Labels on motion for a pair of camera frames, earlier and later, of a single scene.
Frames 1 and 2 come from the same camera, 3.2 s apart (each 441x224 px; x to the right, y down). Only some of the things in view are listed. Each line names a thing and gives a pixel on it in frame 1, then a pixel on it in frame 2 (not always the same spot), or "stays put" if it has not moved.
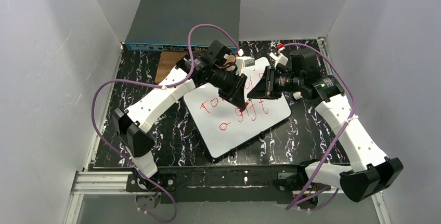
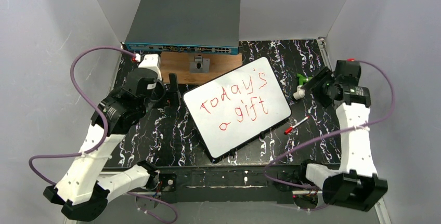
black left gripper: [233, 85] to [172, 87]
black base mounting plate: [229, 183] stays put
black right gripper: [270, 82] to [318, 81]
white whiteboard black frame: [222, 126] stays put
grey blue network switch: [163, 22] stays put
